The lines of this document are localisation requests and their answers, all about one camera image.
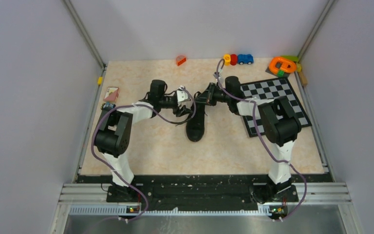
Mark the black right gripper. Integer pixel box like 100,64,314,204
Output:
193,83,231,107

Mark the black shoelace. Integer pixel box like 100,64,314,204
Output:
190,97,206,119

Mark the black canvas sneaker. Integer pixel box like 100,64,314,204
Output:
186,118,205,142

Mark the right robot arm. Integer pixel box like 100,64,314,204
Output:
186,76,301,201

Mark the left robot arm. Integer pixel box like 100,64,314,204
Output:
91,79,196,202

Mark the red toy cylinder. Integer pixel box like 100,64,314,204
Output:
230,54,238,66

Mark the yellow toy cylinder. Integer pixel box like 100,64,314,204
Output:
223,54,231,66

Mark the orange toy brick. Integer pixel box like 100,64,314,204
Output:
175,55,187,66

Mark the blue toy car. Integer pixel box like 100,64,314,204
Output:
237,54,254,65

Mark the black white checkerboard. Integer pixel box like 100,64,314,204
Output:
240,77,313,138

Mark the pink tangram puzzle box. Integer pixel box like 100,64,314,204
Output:
103,87,120,103

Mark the small blue toy robot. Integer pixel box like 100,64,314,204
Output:
101,102,116,112

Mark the green toy block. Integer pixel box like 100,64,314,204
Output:
281,55,299,63

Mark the wooden block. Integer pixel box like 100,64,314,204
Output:
298,72,308,87

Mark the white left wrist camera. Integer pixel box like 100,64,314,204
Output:
176,86,190,105

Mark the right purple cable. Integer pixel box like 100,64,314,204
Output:
215,58,308,222

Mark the orange plastic ring toy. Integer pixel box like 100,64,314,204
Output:
267,57,297,77

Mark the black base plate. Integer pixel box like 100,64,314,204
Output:
106,174,335,212

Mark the yellow clip on rail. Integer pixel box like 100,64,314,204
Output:
97,77,103,86

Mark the aluminium frame rail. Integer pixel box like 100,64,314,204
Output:
61,0,106,69

